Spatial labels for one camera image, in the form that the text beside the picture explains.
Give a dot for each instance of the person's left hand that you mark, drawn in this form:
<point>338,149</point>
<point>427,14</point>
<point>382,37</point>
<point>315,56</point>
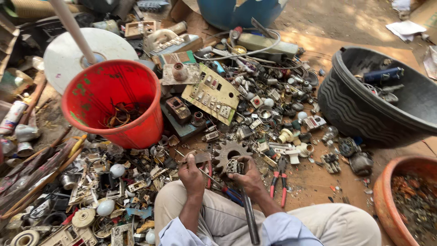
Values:
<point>190,179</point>

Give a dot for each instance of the person's right hand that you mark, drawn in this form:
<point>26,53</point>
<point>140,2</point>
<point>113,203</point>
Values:
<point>251,181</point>

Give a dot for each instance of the small grey electrical switch part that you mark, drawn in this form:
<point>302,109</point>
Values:
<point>235,166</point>

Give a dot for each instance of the rusty metal chisel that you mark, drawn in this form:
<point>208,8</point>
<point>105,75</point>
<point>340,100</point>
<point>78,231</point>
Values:
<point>202,158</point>

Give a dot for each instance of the black metal rod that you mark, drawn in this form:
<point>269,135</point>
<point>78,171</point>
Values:
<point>251,218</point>

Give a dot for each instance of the rusty metal gear wheel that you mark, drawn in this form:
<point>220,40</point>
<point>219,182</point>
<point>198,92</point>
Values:
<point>223,150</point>

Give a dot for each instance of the cream ceramic socket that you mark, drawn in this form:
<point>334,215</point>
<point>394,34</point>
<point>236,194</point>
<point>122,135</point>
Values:
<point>285,136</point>

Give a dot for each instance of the person's light blue shirt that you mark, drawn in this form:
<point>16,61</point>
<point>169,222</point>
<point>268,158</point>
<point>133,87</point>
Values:
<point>286,232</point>

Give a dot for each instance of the white round light bulb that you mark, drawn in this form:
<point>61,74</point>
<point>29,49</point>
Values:
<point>105,207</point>
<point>150,237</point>
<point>117,170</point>

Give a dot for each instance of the red plastic bucket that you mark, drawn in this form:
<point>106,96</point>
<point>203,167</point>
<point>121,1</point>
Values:
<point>143,126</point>

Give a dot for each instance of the heap of small electrical scrap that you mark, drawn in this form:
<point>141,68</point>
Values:
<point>273,102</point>

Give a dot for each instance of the clear glass bulb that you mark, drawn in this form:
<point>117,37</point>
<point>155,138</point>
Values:
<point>330,132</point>

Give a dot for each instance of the person's beige trousers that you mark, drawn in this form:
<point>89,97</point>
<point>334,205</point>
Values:
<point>334,225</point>

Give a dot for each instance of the round dial gauge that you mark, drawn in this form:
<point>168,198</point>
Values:
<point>347,147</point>

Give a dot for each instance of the heap of broken plastic fittings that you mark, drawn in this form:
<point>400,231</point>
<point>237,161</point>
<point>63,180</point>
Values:
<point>85,191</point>

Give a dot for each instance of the board with ceramic lamp holder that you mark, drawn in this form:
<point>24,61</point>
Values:
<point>177,73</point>

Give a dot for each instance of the grey metal motor part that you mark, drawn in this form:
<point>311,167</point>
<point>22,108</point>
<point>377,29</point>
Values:
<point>361,164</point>

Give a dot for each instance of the black ribbed plastic tub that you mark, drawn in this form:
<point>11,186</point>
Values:
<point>351,109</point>

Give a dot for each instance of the orange clay basin with scrap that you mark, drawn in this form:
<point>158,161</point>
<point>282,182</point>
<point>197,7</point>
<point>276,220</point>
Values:
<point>385,201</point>

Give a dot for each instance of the grey extension socket box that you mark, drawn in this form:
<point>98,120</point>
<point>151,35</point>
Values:
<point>269,44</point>

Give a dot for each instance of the old white clothes iron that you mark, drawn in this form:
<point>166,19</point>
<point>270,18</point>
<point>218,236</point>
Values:
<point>158,37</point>

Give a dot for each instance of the white round disc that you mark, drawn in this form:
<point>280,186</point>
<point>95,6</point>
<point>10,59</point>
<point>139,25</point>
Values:
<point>112,42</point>

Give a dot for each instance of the blue plastic barrel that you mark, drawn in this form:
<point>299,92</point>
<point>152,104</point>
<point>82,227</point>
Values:
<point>235,12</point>

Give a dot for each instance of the blue spray can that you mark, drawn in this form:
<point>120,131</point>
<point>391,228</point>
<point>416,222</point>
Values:
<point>384,75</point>

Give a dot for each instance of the white spray can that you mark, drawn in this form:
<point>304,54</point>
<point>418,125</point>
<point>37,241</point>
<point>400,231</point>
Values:
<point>13,116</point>

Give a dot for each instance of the white plastic pipe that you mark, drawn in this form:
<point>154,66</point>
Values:
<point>73,29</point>

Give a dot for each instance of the white crumpled paper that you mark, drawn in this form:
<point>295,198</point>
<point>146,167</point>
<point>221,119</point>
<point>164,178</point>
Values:
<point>406,30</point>

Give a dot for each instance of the brown old switch box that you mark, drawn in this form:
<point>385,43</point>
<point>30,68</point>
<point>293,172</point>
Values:
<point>178,109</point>

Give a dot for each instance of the white switch module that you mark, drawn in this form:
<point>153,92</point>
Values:
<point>314,123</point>

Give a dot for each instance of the beige switch board panel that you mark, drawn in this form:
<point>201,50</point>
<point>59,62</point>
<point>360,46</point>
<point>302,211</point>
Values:
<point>218,92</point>

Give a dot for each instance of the wooden switch frame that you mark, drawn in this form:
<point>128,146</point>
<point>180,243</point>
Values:
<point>131,32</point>

